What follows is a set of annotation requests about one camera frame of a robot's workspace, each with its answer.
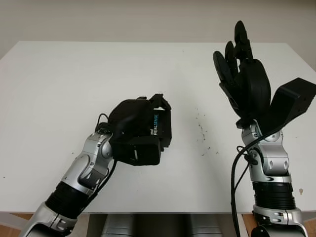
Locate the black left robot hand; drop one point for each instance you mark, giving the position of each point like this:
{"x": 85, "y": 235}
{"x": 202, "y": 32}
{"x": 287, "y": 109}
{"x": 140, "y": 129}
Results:
{"x": 130, "y": 118}

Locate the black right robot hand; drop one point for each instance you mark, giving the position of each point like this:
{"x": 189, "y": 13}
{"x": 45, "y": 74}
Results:
{"x": 251, "y": 89}

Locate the black Intel RealSense box lid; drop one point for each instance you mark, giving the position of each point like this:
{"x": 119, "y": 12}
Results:
{"x": 163, "y": 123}

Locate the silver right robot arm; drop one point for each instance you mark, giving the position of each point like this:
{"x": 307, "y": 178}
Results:
{"x": 274, "y": 168}

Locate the grey robot torso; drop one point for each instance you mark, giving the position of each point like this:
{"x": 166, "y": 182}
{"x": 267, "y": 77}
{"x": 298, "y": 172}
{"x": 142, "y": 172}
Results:
{"x": 158, "y": 225}

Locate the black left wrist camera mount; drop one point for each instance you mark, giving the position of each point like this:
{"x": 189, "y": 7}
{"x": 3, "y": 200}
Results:
{"x": 138, "y": 153}

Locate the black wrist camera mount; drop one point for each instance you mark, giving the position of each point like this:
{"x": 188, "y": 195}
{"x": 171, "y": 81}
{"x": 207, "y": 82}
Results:
{"x": 291, "y": 103}
{"x": 138, "y": 153}

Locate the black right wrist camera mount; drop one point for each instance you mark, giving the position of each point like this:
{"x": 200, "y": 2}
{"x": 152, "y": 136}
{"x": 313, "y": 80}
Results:
{"x": 291, "y": 103}

